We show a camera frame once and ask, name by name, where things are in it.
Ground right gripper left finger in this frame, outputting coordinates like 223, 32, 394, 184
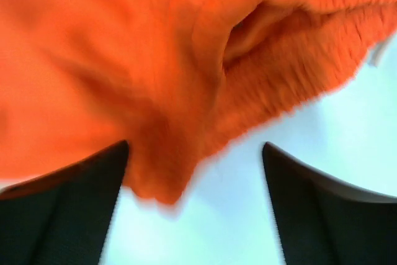
1, 141, 129, 265

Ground orange mesh shorts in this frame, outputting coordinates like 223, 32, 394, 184
1, 0, 396, 205

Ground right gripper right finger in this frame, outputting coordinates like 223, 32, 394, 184
262, 142, 396, 265

